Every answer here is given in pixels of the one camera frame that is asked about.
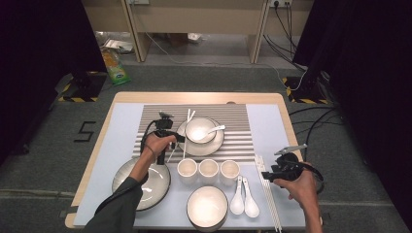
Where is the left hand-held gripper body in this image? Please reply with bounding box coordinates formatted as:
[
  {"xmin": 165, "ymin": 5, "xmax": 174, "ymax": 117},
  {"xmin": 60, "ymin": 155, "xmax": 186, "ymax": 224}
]
[{"xmin": 154, "ymin": 111, "xmax": 178, "ymax": 166}]

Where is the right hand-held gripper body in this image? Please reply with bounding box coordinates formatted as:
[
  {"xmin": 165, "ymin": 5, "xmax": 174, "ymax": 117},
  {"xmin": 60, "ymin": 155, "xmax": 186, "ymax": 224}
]
[{"xmin": 271, "ymin": 144, "xmax": 308, "ymax": 183}]

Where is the white chopstick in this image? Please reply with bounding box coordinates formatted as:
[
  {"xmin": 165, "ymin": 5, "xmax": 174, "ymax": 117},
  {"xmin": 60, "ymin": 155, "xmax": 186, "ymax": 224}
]
[
  {"xmin": 166, "ymin": 110, "xmax": 197, "ymax": 163},
  {"xmin": 183, "ymin": 108, "xmax": 192, "ymax": 160}
]

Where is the white bowl dark rim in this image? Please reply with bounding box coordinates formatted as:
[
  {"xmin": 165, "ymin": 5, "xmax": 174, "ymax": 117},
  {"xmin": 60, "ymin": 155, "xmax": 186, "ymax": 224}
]
[
  {"xmin": 186, "ymin": 184, "xmax": 229, "ymax": 233},
  {"xmin": 184, "ymin": 116, "xmax": 218, "ymax": 146}
]

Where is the white plate dark rim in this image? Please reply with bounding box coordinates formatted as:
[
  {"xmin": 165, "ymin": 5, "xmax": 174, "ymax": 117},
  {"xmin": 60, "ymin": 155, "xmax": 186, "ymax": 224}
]
[
  {"xmin": 111, "ymin": 155, "xmax": 172, "ymax": 213},
  {"xmin": 176, "ymin": 116, "xmax": 225, "ymax": 157}
]

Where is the row of white chopsticks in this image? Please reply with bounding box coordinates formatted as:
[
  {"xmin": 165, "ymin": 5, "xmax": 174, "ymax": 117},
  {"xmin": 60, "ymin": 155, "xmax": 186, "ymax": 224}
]
[{"xmin": 254, "ymin": 154, "xmax": 284, "ymax": 233}]

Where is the white ceramic cup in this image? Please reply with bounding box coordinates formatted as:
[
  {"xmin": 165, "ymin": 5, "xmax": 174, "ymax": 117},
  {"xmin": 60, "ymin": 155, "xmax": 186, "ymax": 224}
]
[
  {"xmin": 177, "ymin": 157, "xmax": 199, "ymax": 186},
  {"xmin": 197, "ymin": 158, "xmax": 221, "ymax": 184},
  {"xmin": 219, "ymin": 159, "xmax": 241, "ymax": 187}
]

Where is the white ceramic spoon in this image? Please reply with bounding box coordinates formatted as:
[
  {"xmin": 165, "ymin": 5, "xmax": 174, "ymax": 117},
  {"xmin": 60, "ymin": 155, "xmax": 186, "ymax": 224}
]
[
  {"xmin": 192, "ymin": 124, "xmax": 225, "ymax": 142},
  {"xmin": 242, "ymin": 177, "xmax": 260, "ymax": 218},
  {"xmin": 229, "ymin": 175, "xmax": 246, "ymax": 216}
]

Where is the person's left hand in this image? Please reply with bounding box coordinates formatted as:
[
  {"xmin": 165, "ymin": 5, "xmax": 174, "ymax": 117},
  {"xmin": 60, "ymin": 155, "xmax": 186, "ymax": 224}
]
[{"xmin": 144, "ymin": 133, "xmax": 178, "ymax": 159}]

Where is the person's right hand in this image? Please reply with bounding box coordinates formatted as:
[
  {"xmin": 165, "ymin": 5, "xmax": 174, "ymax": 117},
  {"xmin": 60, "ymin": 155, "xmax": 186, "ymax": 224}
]
[{"xmin": 273, "ymin": 163, "xmax": 320, "ymax": 212}]

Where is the pale blue table mat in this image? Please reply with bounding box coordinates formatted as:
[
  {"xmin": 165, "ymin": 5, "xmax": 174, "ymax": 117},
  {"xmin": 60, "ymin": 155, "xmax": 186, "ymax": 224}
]
[{"xmin": 73, "ymin": 102, "xmax": 309, "ymax": 231}]

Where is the striped grey placemat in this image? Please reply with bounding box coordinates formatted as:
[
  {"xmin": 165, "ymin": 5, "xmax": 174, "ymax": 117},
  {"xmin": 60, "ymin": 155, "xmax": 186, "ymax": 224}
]
[{"xmin": 131, "ymin": 103, "xmax": 257, "ymax": 164}]

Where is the green and orange plastic bag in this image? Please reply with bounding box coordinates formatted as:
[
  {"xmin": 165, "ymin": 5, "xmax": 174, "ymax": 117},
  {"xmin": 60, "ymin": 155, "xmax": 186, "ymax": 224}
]
[{"xmin": 99, "ymin": 48, "xmax": 131, "ymax": 86}]

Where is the black stand base striped tape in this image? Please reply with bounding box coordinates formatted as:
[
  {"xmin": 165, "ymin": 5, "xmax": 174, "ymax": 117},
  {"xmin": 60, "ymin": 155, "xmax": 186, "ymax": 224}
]
[
  {"xmin": 281, "ymin": 76, "xmax": 328, "ymax": 105},
  {"xmin": 57, "ymin": 71, "xmax": 108, "ymax": 103}
]

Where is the brown cardboard box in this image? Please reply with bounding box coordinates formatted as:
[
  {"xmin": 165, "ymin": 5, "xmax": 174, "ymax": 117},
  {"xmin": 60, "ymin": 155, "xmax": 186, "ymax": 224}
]
[{"xmin": 168, "ymin": 33, "xmax": 189, "ymax": 47}]

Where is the small white object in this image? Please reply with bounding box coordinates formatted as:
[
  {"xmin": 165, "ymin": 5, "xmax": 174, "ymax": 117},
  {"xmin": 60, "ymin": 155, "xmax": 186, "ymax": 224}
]
[{"xmin": 187, "ymin": 32, "xmax": 203, "ymax": 44}]

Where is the clear plastic packaging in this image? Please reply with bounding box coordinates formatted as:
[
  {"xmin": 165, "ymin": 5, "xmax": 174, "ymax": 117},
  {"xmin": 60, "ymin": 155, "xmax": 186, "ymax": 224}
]
[{"xmin": 94, "ymin": 30, "xmax": 134, "ymax": 54}]

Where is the beige wooden desk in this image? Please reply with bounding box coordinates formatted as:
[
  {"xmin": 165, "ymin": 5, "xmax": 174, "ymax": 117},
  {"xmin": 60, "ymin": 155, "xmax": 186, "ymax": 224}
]
[{"xmin": 124, "ymin": 0, "xmax": 271, "ymax": 64}]

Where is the black curtain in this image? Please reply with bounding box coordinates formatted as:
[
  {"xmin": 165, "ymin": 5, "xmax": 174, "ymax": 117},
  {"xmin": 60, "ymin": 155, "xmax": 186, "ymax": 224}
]
[
  {"xmin": 292, "ymin": 0, "xmax": 412, "ymax": 224},
  {"xmin": 0, "ymin": 0, "xmax": 108, "ymax": 164}
]

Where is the beige wooden cabinet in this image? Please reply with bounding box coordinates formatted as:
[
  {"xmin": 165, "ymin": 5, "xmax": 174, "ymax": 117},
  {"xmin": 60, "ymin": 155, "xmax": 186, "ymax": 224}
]
[{"xmin": 81, "ymin": 0, "xmax": 130, "ymax": 33}]

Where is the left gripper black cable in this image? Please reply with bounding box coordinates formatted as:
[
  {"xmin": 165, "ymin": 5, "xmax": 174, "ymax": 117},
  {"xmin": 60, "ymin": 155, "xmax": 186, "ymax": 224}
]
[{"xmin": 140, "ymin": 119, "xmax": 160, "ymax": 153}]

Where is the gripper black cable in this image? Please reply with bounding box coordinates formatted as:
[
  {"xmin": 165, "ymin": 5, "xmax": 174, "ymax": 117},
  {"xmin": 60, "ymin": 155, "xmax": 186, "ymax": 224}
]
[
  {"xmin": 295, "ymin": 159, "xmax": 326, "ymax": 195},
  {"xmin": 140, "ymin": 119, "xmax": 160, "ymax": 153}
]

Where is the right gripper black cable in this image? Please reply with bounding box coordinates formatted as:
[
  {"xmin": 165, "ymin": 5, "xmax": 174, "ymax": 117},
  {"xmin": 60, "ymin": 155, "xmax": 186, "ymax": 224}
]
[{"xmin": 295, "ymin": 159, "xmax": 326, "ymax": 195}]

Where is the black floor cable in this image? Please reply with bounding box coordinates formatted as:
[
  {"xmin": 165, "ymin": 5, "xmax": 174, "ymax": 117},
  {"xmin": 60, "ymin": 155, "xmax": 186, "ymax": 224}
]
[
  {"xmin": 302, "ymin": 109, "xmax": 338, "ymax": 157},
  {"xmin": 288, "ymin": 106, "xmax": 338, "ymax": 117},
  {"xmin": 292, "ymin": 119, "xmax": 345, "ymax": 126}
]

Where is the white floor cable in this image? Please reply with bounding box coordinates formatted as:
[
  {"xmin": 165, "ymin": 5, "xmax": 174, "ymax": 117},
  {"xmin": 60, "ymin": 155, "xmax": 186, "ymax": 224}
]
[{"xmin": 145, "ymin": 31, "xmax": 309, "ymax": 92}]

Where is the black power cable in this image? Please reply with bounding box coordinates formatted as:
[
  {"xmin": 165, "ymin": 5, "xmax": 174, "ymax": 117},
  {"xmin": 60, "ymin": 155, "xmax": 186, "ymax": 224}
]
[
  {"xmin": 262, "ymin": 33, "xmax": 308, "ymax": 73},
  {"xmin": 274, "ymin": 3, "xmax": 299, "ymax": 62}
]

